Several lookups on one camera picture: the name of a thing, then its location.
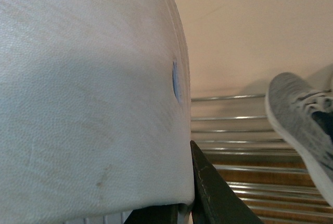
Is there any light blue slipper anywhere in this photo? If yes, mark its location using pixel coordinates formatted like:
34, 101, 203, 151
1, 0, 194, 223

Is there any black metal shoe rack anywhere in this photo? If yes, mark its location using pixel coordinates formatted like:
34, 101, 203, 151
191, 94, 332, 223

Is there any grey knit sneaker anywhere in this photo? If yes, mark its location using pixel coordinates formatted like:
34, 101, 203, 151
265, 72, 332, 205

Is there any black right-camera right gripper left finger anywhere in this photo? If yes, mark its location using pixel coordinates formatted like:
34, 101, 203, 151
124, 204, 178, 224

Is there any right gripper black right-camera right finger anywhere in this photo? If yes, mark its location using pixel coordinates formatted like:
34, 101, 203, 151
190, 141, 263, 223

